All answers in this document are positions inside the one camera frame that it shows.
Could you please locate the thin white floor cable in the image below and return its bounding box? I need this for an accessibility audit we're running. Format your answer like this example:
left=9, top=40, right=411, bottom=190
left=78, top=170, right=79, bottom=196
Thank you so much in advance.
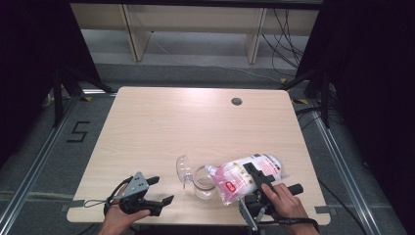
left=151, top=30, right=284, bottom=83

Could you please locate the black metal stand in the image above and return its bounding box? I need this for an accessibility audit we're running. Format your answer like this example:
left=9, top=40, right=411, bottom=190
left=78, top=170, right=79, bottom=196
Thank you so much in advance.
left=279, top=68, right=333, bottom=129
left=51, top=67, right=115, bottom=129

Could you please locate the grey tape strip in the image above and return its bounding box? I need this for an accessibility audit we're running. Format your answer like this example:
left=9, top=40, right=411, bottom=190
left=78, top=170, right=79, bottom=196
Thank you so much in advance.
left=60, top=199, right=86, bottom=213
left=314, top=205, right=338, bottom=215

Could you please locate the thin black floor cable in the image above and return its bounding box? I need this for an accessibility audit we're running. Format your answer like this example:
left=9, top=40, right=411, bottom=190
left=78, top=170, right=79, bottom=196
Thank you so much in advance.
left=317, top=178, right=370, bottom=235

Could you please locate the black curtain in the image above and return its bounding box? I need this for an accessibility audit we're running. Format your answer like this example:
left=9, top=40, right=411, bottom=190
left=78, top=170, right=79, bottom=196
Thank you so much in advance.
left=295, top=0, right=415, bottom=235
left=0, top=0, right=103, bottom=168

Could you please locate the clear glass jar with lid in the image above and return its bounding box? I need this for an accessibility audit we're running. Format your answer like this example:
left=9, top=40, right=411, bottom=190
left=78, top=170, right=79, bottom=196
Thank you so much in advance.
left=175, top=154, right=219, bottom=201

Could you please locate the aluminium floor rail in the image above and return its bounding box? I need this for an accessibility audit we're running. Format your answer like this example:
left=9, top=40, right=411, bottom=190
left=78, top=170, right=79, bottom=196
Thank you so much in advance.
left=308, top=104, right=372, bottom=235
left=0, top=96, right=80, bottom=227

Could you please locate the person's left hand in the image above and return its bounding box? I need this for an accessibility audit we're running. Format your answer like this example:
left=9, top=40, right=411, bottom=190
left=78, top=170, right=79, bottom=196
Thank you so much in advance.
left=101, top=183, right=152, bottom=229

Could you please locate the person's right hand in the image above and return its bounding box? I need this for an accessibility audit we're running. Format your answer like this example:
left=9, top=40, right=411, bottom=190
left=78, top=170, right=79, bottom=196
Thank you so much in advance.
left=260, top=182, right=311, bottom=229

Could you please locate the bundle of black cables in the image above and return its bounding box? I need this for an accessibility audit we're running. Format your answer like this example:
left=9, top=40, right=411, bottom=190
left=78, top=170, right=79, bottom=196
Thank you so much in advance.
left=261, top=8, right=309, bottom=78

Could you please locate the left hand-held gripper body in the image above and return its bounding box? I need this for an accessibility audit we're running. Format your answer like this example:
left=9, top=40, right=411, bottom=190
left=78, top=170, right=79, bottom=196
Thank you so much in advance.
left=117, top=170, right=164, bottom=217

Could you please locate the red and white sugar pouch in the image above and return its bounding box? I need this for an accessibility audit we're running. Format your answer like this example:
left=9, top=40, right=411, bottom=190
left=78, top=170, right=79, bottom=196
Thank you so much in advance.
left=205, top=153, right=290, bottom=207

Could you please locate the light wooden shelf unit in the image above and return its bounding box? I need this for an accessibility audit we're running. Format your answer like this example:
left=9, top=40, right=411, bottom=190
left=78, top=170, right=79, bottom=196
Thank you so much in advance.
left=71, top=3, right=319, bottom=65

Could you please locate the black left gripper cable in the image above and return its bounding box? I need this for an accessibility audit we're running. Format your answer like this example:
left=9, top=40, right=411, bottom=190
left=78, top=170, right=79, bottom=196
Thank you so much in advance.
left=104, top=175, right=135, bottom=217

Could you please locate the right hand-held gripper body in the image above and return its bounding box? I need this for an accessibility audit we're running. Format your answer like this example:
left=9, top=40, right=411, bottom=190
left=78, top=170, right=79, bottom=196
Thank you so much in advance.
left=238, top=183, right=304, bottom=235

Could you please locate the thin black lanyard loop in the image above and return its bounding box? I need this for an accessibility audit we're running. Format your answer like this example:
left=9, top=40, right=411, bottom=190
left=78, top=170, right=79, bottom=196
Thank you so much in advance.
left=83, top=199, right=110, bottom=210

